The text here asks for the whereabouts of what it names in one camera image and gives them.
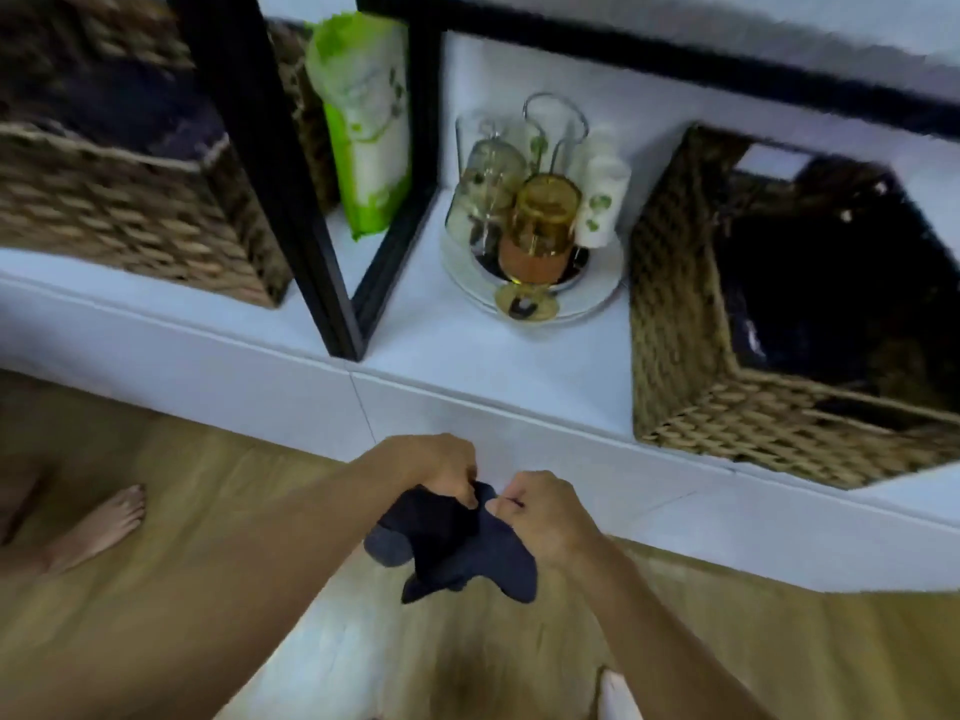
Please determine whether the gold black object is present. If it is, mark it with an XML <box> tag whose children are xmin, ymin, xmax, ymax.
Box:
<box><xmin>440</xmin><ymin>91</ymin><xmax>628</xmax><ymax>325</ymax></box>

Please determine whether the large wicker hamper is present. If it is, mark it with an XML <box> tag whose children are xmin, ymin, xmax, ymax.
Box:
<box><xmin>0</xmin><ymin>0</ymin><xmax>339</xmax><ymax>310</ymax></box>

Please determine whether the person's right forearm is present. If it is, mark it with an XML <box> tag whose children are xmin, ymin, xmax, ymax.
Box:
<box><xmin>558</xmin><ymin>535</ymin><xmax>774</xmax><ymax>720</ymax></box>

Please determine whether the black metal shelf rail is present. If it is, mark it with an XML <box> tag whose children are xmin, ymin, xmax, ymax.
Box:
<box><xmin>358</xmin><ymin>0</ymin><xmax>960</xmax><ymax>140</ymax></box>

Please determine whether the white leaf print cup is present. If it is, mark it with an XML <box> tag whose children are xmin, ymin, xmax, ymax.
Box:
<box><xmin>573</xmin><ymin>134</ymin><xmax>633</xmax><ymax>250</ymax></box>

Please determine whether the green white plastic pouch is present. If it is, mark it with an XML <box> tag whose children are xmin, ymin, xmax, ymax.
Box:
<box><xmin>305</xmin><ymin>12</ymin><xmax>414</xmax><ymax>242</ymax></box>

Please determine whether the black metal shelf leg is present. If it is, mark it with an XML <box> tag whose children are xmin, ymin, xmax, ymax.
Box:
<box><xmin>350</xmin><ymin>14</ymin><xmax>444</xmax><ymax>331</ymax></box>

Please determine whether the person's left forearm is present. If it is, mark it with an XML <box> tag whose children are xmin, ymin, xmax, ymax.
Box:
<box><xmin>0</xmin><ymin>441</ymin><xmax>399</xmax><ymax>720</ymax></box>

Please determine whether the plain dark navy towel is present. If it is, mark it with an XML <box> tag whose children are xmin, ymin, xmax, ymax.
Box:
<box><xmin>363</xmin><ymin>480</ymin><xmax>540</xmax><ymax>606</ymax></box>

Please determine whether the person's right hand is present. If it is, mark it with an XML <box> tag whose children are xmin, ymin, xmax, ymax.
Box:
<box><xmin>483</xmin><ymin>470</ymin><xmax>609</xmax><ymax>571</ymax></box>

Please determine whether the woven wicker basket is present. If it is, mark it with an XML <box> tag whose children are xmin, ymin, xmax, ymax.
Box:
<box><xmin>628</xmin><ymin>123</ymin><xmax>960</xmax><ymax>492</ymax></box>

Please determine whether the person's left hand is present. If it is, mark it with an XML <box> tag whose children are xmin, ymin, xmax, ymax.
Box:
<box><xmin>367</xmin><ymin>432</ymin><xmax>481</xmax><ymax>511</ymax></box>

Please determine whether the person's bare foot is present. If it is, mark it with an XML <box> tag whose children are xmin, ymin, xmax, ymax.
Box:
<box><xmin>41</xmin><ymin>483</ymin><xmax>148</xmax><ymax>577</ymax></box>

